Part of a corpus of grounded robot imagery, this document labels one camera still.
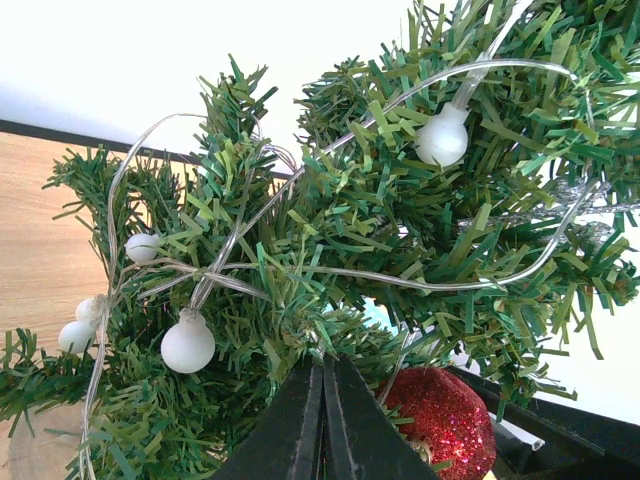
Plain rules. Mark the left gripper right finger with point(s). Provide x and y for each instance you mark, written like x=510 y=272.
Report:
x=360 y=442

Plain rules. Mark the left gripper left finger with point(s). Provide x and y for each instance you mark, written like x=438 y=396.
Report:
x=286 y=443

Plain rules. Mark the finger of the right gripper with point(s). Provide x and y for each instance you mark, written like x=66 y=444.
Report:
x=545 y=440

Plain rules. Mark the red ball ornament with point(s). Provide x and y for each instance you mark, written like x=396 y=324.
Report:
x=449 y=418

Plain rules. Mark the small green christmas tree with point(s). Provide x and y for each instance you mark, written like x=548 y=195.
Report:
x=330 y=270

